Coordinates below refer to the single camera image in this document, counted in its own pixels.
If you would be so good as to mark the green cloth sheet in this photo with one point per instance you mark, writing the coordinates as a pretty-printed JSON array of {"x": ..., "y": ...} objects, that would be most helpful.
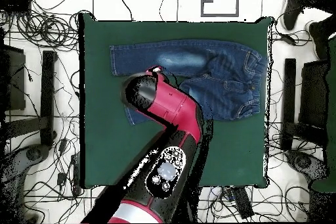
[{"x": 331, "y": 129}]

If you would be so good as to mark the black power adapter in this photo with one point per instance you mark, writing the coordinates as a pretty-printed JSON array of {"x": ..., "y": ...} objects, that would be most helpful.
[
  {"x": 61, "y": 178},
  {"x": 288, "y": 38}
]

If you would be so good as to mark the black power strip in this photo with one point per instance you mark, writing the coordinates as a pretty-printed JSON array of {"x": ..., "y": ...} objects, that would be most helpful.
[{"x": 76, "y": 174}]

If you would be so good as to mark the grey square frame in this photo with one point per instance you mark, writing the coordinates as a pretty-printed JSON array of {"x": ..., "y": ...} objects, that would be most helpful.
[{"x": 237, "y": 0}]

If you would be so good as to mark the blue denim jeans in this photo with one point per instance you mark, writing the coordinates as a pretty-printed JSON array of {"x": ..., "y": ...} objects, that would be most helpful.
[{"x": 223, "y": 90}]

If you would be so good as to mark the black stand foot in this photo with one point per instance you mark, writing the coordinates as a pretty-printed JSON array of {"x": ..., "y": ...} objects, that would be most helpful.
[
  {"x": 289, "y": 98},
  {"x": 47, "y": 90}
]

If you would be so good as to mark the dark box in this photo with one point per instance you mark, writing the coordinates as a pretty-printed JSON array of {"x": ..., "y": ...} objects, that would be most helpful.
[
  {"x": 15, "y": 82},
  {"x": 313, "y": 95}
]

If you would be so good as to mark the person's foot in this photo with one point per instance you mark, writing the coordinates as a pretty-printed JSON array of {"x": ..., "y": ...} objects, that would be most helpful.
[
  {"x": 321, "y": 37},
  {"x": 292, "y": 11}
]

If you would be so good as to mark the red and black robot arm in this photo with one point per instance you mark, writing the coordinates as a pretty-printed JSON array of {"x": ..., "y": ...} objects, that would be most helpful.
[{"x": 173, "y": 103}]

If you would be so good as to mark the grey office chair base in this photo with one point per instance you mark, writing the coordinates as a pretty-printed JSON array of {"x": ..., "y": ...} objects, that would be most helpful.
[
  {"x": 304, "y": 162},
  {"x": 15, "y": 166}
]

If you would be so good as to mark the dark green table cloth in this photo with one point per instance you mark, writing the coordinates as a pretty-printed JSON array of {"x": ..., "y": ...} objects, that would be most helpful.
[{"x": 110, "y": 150}]

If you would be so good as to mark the black rectangular box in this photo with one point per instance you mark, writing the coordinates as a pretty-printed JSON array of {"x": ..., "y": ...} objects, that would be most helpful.
[{"x": 242, "y": 203}]

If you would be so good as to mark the flat black box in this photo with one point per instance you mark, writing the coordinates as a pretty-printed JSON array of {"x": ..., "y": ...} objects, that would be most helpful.
[{"x": 15, "y": 5}]

